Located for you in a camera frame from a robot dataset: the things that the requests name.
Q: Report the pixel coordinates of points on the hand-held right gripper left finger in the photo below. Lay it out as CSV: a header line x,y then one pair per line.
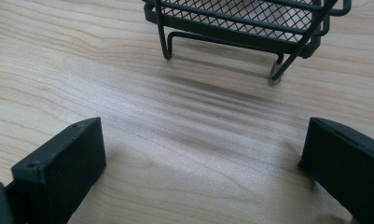
x,y
60,168

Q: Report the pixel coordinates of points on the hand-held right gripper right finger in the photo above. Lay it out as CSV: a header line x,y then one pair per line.
x,y
346,168

